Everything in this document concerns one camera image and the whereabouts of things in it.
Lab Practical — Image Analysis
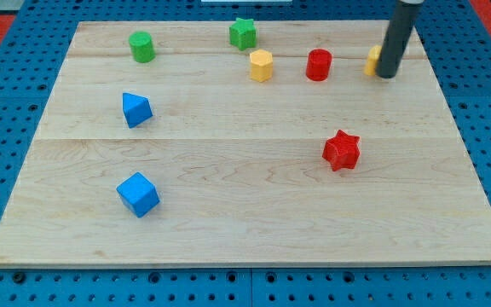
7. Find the red star block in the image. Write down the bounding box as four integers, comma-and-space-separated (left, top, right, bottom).
322, 130, 361, 171

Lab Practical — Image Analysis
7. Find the green star block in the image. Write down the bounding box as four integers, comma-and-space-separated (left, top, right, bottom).
229, 18, 257, 50

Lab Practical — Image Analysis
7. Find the light wooden board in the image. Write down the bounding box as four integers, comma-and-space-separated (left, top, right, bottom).
0, 20, 491, 269

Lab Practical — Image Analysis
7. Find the yellow hexagon block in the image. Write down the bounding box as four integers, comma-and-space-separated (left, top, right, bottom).
250, 49, 274, 82

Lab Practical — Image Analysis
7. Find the blue cube block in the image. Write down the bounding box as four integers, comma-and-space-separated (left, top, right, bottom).
116, 172, 160, 218

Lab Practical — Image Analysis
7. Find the red cylinder block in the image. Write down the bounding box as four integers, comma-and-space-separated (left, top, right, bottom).
305, 49, 332, 81

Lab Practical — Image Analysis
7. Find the blue triangular prism block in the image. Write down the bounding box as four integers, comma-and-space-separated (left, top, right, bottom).
122, 93, 153, 128

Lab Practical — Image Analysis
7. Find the green cylinder block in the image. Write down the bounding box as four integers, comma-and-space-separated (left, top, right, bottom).
129, 31, 156, 63

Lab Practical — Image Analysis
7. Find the yellow block behind tool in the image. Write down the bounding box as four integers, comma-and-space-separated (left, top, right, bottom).
363, 45, 382, 76

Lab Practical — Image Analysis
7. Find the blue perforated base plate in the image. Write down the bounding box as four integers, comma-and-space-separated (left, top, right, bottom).
0, 1, 491, 306

